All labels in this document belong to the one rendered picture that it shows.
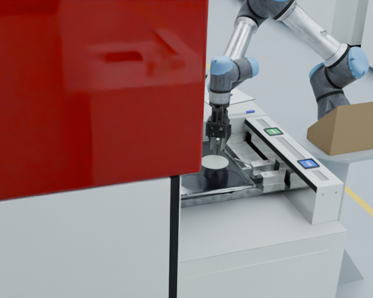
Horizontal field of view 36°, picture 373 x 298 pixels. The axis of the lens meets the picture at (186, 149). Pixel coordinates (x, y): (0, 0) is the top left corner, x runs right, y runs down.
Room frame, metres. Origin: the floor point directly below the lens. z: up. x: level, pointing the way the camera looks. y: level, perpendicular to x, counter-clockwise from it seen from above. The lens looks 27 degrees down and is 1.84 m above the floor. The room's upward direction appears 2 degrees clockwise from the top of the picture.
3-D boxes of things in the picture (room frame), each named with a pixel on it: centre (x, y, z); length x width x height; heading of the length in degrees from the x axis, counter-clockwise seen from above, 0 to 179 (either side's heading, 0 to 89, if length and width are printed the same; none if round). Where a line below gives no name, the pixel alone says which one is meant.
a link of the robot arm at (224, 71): (1.82, -0.11, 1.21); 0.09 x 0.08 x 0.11; 131
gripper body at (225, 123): (1.81, -0.11, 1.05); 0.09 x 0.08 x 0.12; 168
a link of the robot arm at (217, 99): (1.82, -0.11, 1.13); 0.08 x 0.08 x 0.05
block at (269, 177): (1.69, -0.29, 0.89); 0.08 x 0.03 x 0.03; 109
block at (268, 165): (1.77, -0.27, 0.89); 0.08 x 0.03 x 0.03; 109
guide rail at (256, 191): (1.64, -0.09, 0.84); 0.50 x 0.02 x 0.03; 109
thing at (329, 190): (1.79, -0.36, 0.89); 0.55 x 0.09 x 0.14; 19
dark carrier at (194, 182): (1.74, 0.00, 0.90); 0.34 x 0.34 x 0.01; 19
